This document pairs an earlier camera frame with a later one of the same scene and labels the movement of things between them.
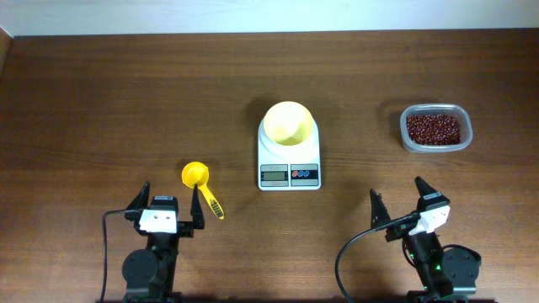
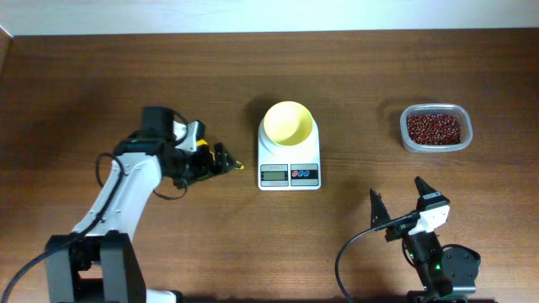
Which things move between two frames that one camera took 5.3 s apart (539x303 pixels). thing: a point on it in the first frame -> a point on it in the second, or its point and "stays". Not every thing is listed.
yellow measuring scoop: x=198 y=173 -> x=204 y=142
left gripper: x=185 y=227 -> x=212 y=161
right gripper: x=400 y=231 stays
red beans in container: x=434 y=130 stays
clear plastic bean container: x=435 y=127 stays
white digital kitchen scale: x=289 y=167 stays
